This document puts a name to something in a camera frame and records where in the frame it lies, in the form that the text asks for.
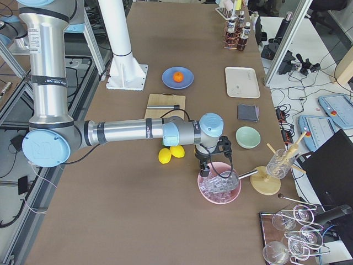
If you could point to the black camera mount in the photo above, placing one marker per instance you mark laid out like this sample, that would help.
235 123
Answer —
224 147

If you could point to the blue teach pendant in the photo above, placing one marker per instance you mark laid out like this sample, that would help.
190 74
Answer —
339 108
319 129

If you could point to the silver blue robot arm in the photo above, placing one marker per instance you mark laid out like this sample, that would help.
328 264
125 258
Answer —
54 135

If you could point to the dark tea bottle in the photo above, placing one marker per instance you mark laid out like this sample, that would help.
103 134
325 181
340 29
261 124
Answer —
242 41
231 29
240 21

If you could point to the steel muddler black tip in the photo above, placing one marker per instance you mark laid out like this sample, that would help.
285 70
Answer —
176 106

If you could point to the beige rabbit tray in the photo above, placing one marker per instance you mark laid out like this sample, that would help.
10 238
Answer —
241 82

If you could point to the pink bowl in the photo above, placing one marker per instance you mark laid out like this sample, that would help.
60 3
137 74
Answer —
205 185

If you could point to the grey folded cloth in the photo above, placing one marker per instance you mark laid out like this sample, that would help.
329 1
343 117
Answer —
248 112

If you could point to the wire wine glass rack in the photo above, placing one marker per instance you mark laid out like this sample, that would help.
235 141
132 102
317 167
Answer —
297 229

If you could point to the blue plate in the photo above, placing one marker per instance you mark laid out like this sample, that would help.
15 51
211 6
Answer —
167 78

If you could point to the aluminium frame post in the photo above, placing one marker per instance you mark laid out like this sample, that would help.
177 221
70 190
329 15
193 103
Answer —
299 14

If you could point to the green bowl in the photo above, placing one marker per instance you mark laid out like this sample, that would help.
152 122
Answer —
247 137

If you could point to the yellow lemon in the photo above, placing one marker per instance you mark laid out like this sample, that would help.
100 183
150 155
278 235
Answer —
164 156
177 151

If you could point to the orange tangerine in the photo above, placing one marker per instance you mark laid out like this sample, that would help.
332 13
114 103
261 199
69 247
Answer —
178 76

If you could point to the clear wine glass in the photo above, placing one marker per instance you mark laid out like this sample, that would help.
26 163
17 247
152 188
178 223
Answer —
276 253

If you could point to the copper wire bottle rack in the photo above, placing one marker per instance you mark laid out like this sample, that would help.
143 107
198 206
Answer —
237 41

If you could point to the wooden cutting board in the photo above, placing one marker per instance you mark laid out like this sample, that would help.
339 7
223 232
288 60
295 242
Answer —
160 104

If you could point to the clear glass mug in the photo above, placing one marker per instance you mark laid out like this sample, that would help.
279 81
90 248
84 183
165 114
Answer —
278 167

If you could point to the metal ice scoop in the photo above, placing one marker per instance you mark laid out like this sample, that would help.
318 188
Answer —
242 174

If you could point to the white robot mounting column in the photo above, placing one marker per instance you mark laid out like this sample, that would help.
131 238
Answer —
125 71

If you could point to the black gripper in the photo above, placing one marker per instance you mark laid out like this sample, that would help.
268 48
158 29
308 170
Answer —
202 158

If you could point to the wooden cup tree stand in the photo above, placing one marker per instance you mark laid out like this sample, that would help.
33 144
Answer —
264 183

